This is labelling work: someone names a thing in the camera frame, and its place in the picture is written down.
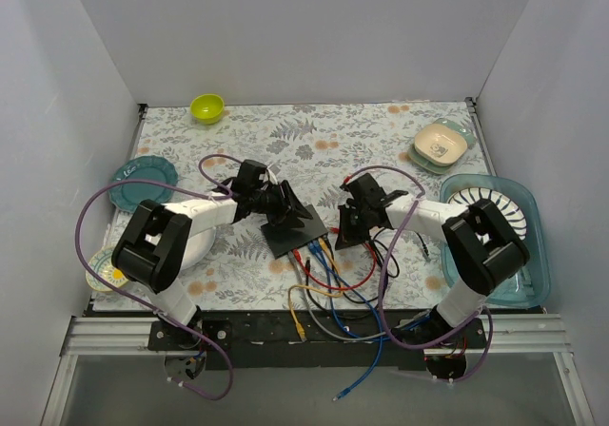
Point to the lime green bowl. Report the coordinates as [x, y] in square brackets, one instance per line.
[207, 109]

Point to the white blue striped plate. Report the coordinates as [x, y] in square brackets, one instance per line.
[508, 208]

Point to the pale green square plate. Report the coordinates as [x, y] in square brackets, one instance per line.
[419, 160]

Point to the white round plate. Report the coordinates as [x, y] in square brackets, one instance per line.
[197, 247]

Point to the teal plastic tub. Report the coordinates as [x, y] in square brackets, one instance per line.
[531, 285]

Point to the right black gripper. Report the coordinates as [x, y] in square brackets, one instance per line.
[350, 219]

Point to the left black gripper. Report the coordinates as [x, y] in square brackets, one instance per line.
[283, 203]

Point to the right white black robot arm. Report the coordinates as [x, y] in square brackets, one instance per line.
[485, 247]

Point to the aluminium frame rail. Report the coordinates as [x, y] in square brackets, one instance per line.
[513, 333]

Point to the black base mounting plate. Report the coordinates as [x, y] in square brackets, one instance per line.
[319, 349]

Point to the cream square bowl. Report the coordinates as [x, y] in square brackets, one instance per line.
[440, 145]

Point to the floral table mat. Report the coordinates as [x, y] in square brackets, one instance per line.
[314, 147]

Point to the black network switch box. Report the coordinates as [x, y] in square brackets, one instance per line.
[281, 240]

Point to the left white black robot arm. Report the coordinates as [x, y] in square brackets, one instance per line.
[151, 250]

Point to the teal scalloped plate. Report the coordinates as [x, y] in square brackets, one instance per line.
[150, 168]

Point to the yellow teal patterned bowl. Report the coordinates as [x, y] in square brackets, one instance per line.
[103, 268]

